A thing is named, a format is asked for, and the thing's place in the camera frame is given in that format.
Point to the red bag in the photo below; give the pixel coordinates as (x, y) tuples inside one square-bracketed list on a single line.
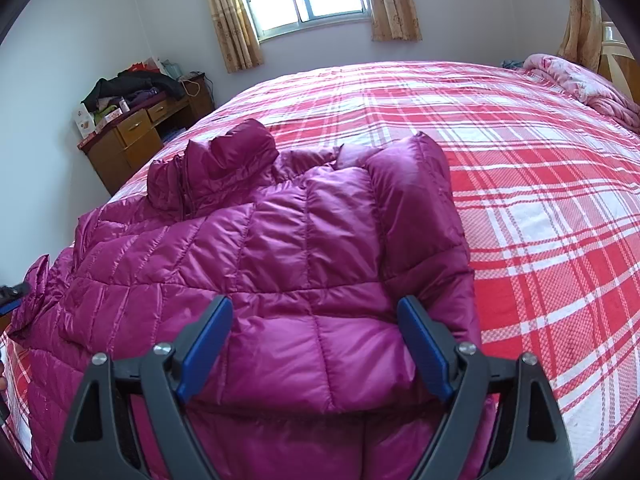
[(142, 66)]

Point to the blue cloth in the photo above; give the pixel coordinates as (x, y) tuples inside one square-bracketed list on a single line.
[(512, 64)]

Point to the bed with red plaid sheet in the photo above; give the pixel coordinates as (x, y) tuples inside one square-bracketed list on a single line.
[(525, 210)]

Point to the magenta puffer jacket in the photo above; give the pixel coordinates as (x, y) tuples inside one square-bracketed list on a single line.
[(310, 240)]

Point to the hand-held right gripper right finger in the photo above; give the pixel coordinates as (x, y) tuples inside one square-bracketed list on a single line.
[(425, 352)]

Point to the black clothes pile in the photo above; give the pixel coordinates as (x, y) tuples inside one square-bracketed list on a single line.
[(135, 82)]

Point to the wooden desk with drawers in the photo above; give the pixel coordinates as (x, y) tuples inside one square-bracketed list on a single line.
[(135, 135)]

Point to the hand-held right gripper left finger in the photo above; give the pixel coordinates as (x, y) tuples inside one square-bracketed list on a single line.
[(202, 355)]

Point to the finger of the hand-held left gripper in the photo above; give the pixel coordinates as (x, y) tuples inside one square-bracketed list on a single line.
[(12, 294)]

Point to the pink floral quilt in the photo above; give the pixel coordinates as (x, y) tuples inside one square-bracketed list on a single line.
[(590, 85)]

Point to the wooden headboard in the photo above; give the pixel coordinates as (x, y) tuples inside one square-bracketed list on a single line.
[(620, 60)]

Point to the white printed box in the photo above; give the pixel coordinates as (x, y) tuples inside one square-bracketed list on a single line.
[(85, 120)]

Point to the purple cloth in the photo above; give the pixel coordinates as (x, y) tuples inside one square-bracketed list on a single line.
[(140, 97)]

